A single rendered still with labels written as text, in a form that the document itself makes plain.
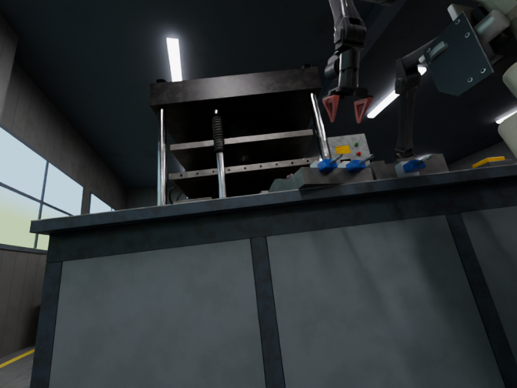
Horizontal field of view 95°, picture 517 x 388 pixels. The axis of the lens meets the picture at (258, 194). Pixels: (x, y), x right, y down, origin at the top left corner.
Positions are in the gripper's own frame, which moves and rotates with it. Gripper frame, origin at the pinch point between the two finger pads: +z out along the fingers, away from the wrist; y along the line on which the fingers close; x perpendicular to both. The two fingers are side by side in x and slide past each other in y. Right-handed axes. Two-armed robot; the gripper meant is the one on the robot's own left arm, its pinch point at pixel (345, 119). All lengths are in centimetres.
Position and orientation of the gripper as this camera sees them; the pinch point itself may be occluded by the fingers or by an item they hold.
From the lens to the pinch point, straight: 84.3
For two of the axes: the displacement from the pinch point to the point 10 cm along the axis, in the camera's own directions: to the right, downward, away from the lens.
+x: 2.6, 1.6, -9.5
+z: 0.0, 9.9, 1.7
